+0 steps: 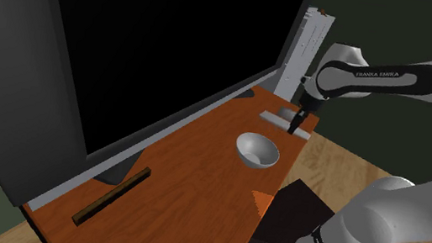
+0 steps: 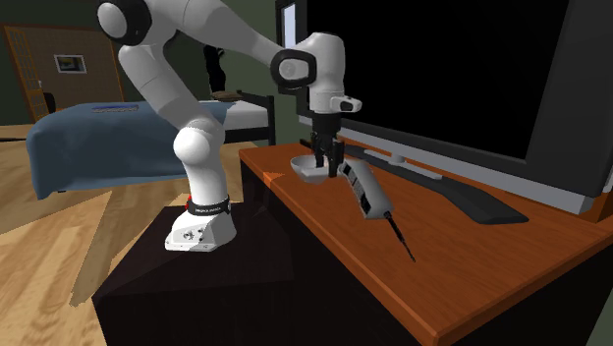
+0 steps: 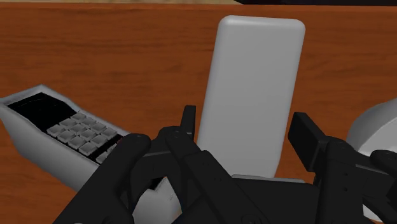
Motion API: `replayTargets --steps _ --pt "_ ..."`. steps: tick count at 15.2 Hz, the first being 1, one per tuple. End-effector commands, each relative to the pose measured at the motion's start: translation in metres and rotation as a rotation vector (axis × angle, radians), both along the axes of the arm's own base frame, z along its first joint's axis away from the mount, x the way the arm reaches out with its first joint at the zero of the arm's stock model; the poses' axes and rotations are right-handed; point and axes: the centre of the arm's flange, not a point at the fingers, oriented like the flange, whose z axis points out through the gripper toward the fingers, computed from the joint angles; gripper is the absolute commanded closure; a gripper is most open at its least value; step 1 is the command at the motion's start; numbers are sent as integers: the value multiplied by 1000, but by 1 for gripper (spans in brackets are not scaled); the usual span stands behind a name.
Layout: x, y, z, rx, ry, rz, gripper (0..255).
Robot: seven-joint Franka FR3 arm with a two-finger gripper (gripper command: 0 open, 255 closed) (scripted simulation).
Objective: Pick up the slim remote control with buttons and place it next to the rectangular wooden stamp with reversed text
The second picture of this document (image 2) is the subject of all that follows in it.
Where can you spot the large black television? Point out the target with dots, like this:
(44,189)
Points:
(431,72)

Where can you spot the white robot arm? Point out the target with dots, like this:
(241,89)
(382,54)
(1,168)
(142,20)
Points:
(201,158)

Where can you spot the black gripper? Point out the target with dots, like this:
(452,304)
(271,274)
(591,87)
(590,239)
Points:
(325,125)

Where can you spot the bed with blue blanket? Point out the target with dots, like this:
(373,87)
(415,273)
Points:
(105,144)

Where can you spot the black robot stand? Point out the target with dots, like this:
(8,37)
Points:
(201,287)

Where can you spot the orange wooden tv cabinet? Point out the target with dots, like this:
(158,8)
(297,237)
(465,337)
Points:
(431,249)

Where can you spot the white bowl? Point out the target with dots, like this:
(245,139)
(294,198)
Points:
(306,171)

